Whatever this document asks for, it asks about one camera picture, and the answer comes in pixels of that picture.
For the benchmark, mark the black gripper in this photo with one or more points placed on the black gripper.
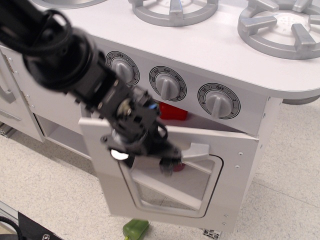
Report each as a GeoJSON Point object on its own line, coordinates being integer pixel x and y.
{"type": "Point", "coordinates": [153, 144]}

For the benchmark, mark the white toy oven door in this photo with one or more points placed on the white toy oven door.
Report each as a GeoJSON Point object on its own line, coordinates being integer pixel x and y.
{"type": "Point", "coordinates": [207, 194]}

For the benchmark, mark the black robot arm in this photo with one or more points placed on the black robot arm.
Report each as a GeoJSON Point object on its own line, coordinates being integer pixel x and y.
{"type": "Point", "coordinates": [65, 59]}

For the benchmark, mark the grey middle oven knob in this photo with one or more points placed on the grey middle oven knob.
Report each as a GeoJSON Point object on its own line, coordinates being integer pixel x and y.
{"type": "Point", "coordinates": [167, 83]}

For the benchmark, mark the grey oven knob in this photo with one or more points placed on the grey oven knob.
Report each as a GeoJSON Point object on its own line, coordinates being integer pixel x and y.
{"type": "Point", "coordinates": [124, 67]}
{"type": "Point", "coordinates": [219, 101]}
{"type": "Point", "coordinates": [167, 83]}

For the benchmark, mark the grey right oven knob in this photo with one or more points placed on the grey right oven knob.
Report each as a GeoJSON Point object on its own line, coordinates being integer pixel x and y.
{"type": "Point", "coordinates": [219, 101]}

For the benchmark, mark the grey left oven knob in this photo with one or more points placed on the grey left oven knob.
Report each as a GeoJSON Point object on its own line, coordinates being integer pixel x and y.
{"type": "Point", "coordinates": [124, 67]}

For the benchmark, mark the red toy lower item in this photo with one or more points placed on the red toy lower item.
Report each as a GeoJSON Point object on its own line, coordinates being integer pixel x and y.
{"type": "Point", "coordinates": [179, 167]}

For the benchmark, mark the red toy item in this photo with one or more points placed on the red toy item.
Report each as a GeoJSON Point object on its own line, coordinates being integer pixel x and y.
{"type": "Point", "coordinates": [179, 167]}
{"type": "Point", "coordinates": [169, 112]}

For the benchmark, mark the red toy upper item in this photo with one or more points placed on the red toy upper item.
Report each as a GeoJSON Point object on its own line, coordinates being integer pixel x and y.
{"type": "Point", "coordinates": [169, 112]}

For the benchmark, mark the green toy bell pepper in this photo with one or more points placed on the green toy bell pepper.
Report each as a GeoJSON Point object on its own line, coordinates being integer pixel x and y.
{"type": "Point", "coordinates": [135, 229]}

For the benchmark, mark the white toy kitchen unit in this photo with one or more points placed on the white toy kitchen unit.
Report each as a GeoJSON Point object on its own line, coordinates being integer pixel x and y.
{"type": "Point", "coordinates": [46, 171]}

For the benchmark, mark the grey middle stove burner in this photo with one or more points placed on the grey middle stove burner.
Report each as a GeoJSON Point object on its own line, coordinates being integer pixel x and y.
{"type": "Point", "coordinates": [176, 17]}

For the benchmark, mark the grey stove burner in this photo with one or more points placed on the grey stove burner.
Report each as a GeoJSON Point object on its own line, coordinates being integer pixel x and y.
{"type": "Point", "coordinates": [176, 17]}
{"type": "Point", "coordinates": [287, 29]}

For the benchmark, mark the grey right stove burner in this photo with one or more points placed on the grey right stove burner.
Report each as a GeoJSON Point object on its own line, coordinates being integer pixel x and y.
{"type": "Point", "coordinates": [287, 29]}

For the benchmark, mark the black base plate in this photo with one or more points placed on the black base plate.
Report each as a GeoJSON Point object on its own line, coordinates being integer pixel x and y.
{"type": "Point", "coordinates": [27, 229]}

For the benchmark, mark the aluminium frame rail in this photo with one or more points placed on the aluminium frame rail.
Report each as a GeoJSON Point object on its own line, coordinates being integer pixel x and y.
{"type": "Point", "coordinates": [10, 213]}

